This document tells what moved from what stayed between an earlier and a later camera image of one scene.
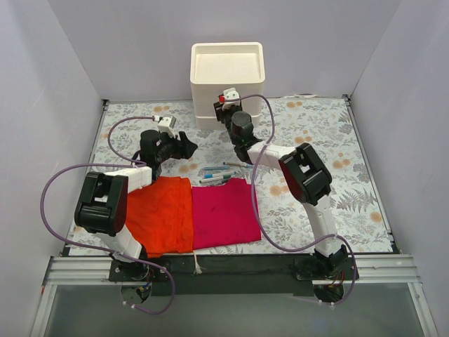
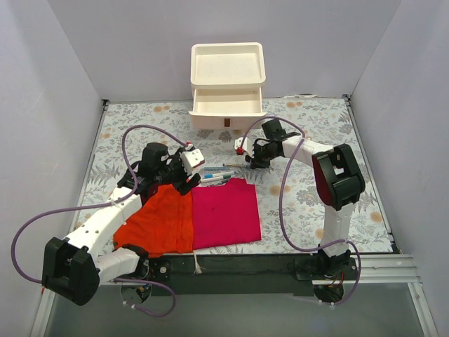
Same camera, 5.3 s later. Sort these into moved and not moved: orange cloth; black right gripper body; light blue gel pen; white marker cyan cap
Moved: black right gripper body
Not moved: light blue gel pen; orange cloth; white marker cyan cap
